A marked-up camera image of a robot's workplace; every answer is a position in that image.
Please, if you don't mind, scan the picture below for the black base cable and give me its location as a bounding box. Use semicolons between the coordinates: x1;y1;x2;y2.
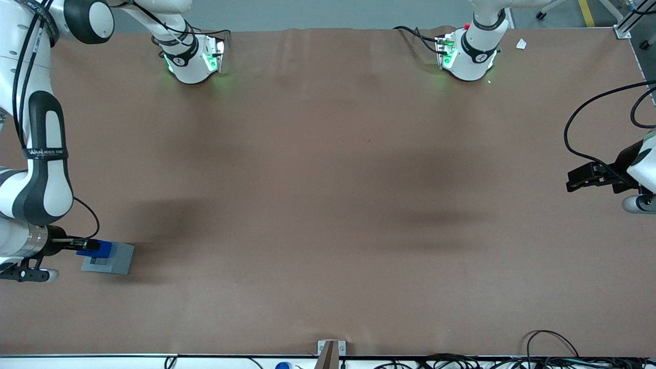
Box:
184;20;232;42
393;25;444;55

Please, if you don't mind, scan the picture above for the white chair leg with caster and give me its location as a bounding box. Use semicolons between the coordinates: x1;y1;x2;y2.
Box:
535;0;570;21

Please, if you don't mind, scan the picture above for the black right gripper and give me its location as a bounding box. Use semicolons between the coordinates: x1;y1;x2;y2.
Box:
46;225;101;257

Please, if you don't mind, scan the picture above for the black cable bundle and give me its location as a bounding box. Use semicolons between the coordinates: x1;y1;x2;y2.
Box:
374;353;656;369

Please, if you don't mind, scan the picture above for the short black looped cable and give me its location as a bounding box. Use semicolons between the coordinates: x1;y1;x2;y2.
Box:
630;86;656;129

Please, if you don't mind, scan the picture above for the left wrist camera gray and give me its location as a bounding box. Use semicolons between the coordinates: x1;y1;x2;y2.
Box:
622;194;656;214

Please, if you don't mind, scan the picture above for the black cable loop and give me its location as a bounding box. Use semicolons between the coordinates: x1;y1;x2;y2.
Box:
526;330;581;359

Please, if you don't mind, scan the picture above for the black right base cable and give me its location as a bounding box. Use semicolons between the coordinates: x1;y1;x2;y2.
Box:
184;20;232;42

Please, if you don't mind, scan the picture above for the brown table cover sheet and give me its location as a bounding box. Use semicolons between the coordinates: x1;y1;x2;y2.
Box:
0;26;649;358

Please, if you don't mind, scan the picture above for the gray square base block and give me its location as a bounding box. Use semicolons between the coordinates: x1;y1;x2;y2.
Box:
81;242;135;276

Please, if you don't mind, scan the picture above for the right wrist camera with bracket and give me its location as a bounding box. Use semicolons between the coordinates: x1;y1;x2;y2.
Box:
0;255;60;284

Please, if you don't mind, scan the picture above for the black left base cable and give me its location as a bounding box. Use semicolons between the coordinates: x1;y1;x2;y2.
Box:
393;25;444;55

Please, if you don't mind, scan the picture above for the aluminium frame post with bracket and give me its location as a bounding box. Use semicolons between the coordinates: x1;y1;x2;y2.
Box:
614;0;656;39

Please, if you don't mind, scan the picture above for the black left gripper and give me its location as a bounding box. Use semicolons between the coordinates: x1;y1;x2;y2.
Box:
566;139;645;195

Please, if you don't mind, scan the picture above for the long black left wrist cable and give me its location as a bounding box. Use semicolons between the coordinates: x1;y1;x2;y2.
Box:
564;79;656;177

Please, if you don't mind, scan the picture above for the blue plastic insert part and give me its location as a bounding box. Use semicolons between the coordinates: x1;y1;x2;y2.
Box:
77;240;113;260

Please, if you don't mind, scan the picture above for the brown camera post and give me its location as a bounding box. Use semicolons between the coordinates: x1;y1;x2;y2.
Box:
314;341;340;369

